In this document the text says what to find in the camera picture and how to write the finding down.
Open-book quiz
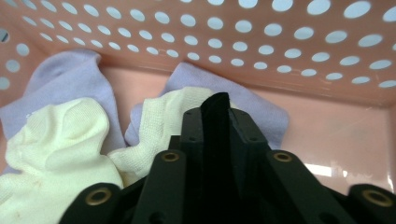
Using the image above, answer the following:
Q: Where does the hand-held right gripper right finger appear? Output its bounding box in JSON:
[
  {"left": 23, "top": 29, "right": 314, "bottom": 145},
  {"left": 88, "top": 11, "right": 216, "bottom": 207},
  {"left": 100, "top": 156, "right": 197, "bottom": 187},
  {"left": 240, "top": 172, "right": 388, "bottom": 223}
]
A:
[{"left": 228, "top": 107, "right": 358, "bottom": 224}]

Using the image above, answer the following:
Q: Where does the cream sock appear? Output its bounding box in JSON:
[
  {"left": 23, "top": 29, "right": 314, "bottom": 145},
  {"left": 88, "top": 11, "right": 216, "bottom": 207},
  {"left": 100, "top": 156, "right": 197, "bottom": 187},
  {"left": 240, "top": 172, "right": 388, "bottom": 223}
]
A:
[
  {"left": 0, "top": 97, "right": 124, "bottom": 224},
  {"left": 106, "top": 86, "right": 219, "bottom": 189}
]

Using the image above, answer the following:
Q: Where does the purple sock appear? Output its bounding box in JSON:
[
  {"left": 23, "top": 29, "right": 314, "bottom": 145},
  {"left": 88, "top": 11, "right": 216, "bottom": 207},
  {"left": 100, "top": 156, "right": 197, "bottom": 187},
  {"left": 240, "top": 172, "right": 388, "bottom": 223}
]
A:
[
  {"left": 124, "top": 61, "right": 290, "bottom": 151},
  {"left": 0, "top": 48, "right": 127, "bottom": 175}
]

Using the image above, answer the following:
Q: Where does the pink perforated basket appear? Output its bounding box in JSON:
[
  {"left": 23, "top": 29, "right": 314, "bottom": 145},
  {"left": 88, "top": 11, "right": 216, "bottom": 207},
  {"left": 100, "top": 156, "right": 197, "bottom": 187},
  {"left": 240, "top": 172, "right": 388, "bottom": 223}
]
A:
[{"left": 0, "top": 0, "right": 396, "bottom": 224}]

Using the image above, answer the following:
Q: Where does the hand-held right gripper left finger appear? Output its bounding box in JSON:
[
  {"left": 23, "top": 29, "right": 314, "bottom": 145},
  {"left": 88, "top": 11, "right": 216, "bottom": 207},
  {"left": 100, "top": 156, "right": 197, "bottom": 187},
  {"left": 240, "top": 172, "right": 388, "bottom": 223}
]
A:
[{"left": 131, "top": 106, "right": 205, "bottom": 224}]

